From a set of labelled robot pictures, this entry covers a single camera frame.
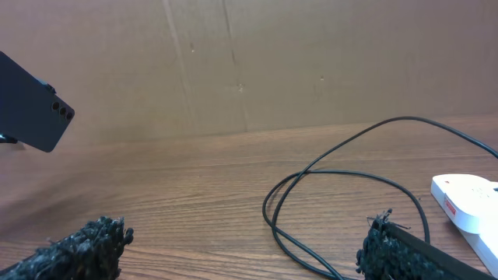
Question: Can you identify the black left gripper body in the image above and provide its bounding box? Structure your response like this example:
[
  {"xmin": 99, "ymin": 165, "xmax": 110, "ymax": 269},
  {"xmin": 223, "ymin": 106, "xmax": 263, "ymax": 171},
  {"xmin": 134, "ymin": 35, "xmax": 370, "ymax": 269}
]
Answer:
[{"xmin": 0, "ymin": 135, "xmax": 18, "ymax": 144}]

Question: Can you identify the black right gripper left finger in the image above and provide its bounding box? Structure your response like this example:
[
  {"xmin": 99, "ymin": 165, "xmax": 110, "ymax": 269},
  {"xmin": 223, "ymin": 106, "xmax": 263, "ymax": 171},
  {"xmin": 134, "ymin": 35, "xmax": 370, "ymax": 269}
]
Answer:
[{"xmin": 1, "ymin": 216, "xmax": 134, "ymax": 280}]

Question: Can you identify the Samsung Galaxy smartphone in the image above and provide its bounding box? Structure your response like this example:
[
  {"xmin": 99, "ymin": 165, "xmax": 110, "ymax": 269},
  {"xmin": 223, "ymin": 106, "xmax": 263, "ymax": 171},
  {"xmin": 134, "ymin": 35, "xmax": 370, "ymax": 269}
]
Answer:
[{"xmin": 1, "ymin": 53, "xmax": 75, "ymax": 152}]

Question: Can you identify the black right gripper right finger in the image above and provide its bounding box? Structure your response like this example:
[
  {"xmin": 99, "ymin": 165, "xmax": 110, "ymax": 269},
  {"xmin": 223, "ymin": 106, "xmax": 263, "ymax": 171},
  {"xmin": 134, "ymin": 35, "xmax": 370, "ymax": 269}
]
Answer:
[{"xmin": 356, "ymin": 209, "xmax": 495, "ymax": 280}]

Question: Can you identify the white power strip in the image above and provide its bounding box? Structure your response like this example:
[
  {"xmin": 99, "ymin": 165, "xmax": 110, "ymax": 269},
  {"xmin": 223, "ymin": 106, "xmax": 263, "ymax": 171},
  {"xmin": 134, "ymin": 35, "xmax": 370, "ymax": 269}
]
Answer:
[{"xmin": 430, "ymin": 174, "xmax": 497, "ymax": 277}]

